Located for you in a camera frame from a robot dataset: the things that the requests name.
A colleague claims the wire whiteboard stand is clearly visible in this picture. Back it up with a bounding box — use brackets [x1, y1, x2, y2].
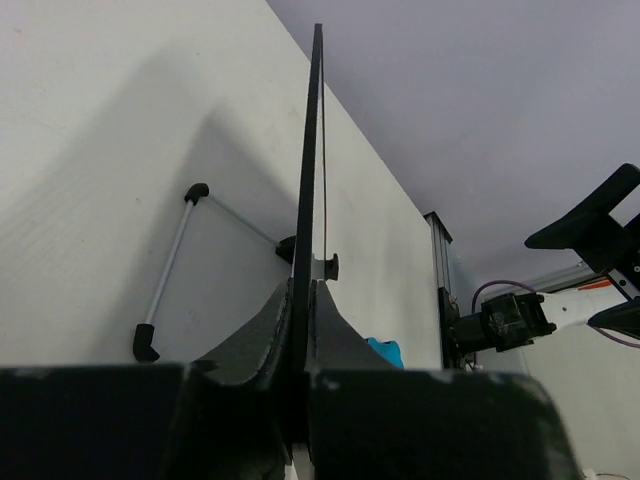
[132, 182, 341, 363]

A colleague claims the small black-framed whiteboard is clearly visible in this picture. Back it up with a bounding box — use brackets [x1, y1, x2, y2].
[289, 23, 323, 444]

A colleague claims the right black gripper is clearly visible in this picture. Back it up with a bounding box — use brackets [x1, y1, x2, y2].
[525, 163, 640, 340]

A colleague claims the blue bone-shaped eraser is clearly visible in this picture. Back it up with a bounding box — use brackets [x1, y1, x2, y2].
[366, 337, 404, 369]

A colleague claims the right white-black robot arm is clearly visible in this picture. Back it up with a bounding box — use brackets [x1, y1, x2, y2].
[439, 163, 639, 360]

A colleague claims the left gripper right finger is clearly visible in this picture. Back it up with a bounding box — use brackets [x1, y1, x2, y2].
[308, 283, 581, 479]

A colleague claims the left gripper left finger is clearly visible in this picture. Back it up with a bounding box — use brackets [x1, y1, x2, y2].
[1, 282, 290, 479]

